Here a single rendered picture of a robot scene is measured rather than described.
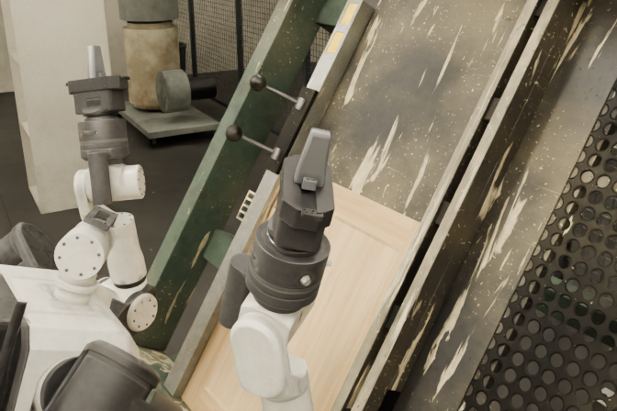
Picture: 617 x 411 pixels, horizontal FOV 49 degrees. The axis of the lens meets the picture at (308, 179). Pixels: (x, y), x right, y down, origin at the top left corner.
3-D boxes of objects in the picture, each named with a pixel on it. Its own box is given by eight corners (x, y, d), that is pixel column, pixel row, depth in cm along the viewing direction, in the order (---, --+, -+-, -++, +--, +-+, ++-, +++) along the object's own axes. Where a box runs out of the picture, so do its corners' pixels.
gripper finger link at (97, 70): (99, 46, 127) (103, 79, 128) (87, 45, 124) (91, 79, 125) (106, 45, 126) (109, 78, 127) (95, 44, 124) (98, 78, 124)
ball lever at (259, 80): (300, 115, 148) (245, 87, 146) (308, 99, 148) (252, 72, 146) (303, 114, 145) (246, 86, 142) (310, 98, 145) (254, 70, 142)
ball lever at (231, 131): (276, 163, 148) (221, 137, 146) (284, 148, 148) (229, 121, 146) (278, 164, 145) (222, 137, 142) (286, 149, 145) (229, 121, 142)
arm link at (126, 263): (151, 229, 132) (168, 309, 140) (117, 217, 137) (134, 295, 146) (109, 255, 124) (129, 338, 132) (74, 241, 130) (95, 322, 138)
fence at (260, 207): (177, 387, 152) (162, 384, 149) (360, 6, 151) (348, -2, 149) (187, 398, 148) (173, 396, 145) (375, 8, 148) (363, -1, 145)
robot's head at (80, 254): (43, 287, 92) (61, 227, 91) (61, 266, 102) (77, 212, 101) (91, 300, 93) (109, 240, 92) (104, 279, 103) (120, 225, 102)
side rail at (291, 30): (155, 340, 175) (118, 332, 168) (339, -41, 175) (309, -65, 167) (164, 351, 170) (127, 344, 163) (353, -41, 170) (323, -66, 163)
